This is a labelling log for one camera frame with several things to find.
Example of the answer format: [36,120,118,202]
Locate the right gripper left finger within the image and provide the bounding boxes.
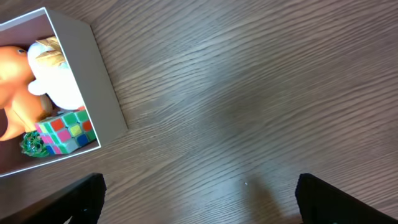
[1,173,106,224]

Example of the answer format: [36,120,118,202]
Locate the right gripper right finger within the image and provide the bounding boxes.
[295,173,397,224]

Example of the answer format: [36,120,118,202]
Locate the white plush duck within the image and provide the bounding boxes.
[27,36,84,110]

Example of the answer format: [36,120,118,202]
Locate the white open cardboard box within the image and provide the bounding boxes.
[1,7,127,176]

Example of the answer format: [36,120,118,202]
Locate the pastel rubik's cube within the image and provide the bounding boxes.
[35,110,96,154]

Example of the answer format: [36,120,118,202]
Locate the green round disc toy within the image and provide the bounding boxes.
[20,131,50,158]

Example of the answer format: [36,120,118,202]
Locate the orange dinosaur toy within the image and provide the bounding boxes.
[1,46,53,141]

